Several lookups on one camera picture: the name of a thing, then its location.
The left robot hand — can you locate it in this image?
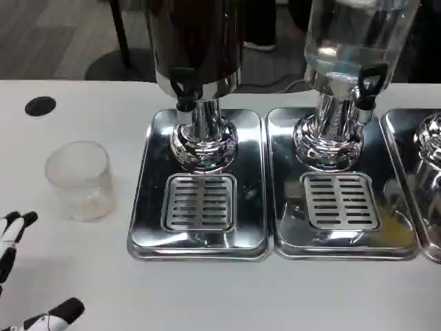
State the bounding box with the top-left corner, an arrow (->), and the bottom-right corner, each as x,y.
0,210 -> 86,331

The clear ribbed glass cup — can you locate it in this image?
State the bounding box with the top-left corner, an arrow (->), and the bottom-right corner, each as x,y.
44,140 -> 113,221

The black round counter grommet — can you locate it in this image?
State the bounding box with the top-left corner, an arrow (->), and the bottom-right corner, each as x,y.
24,96 -> 57,118

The black tap of dark dispenser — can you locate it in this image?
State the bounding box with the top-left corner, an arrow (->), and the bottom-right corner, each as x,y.
170,67 -> 198,126

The black pole with round base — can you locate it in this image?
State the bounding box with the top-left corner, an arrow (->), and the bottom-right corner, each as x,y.
84,0 -> 158,83

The steel tray under dark dispenser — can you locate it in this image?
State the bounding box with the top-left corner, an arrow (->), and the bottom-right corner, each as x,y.
126,108 -> 269,260

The dark drink dispenser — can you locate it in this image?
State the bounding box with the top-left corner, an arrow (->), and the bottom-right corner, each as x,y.
143,0 -> 247,173

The person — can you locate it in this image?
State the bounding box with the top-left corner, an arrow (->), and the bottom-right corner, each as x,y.
240,0 -> 278,52

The slotted grid under water dispenser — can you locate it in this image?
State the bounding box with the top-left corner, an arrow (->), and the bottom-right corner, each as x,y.
300,172 -> 382,231

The black tap of water dispenser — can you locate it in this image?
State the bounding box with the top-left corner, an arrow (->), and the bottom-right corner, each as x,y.
356,63 -> 389,121

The steel tray under water dispenser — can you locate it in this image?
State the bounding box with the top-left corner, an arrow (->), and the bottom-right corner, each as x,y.
265,107 -> 422,261

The clear water dispenser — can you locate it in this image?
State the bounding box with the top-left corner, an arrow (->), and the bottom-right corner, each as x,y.
292,0 -> 423,172

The steel tray under chrome stand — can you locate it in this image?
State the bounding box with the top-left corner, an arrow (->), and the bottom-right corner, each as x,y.
380,109 -> 441,265

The chrome dispenser stand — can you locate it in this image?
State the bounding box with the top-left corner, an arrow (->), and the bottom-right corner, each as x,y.
415,112 -> 441,225

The cable on floor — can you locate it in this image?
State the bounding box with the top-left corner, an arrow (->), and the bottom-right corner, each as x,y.
280,77 -> 308,93

